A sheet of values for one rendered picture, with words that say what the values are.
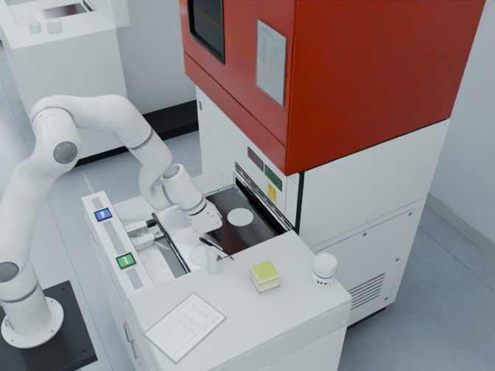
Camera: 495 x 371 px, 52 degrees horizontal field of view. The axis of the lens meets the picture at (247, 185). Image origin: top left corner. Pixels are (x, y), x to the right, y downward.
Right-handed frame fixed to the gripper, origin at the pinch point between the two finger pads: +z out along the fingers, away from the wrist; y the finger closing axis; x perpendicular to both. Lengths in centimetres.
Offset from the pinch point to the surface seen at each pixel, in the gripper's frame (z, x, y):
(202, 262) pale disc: 6.7, -3.5, -9.0
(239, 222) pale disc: 12.4, 16.2, 3.2
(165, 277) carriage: 3.1, -8.3, -21.7
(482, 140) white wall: 93, 102, 117
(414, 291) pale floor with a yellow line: 135, 50, 54
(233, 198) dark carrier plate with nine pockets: 11.6, 30.4, 1.3
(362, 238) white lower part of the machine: 49, 22, 43
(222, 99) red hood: -25, 43, 14
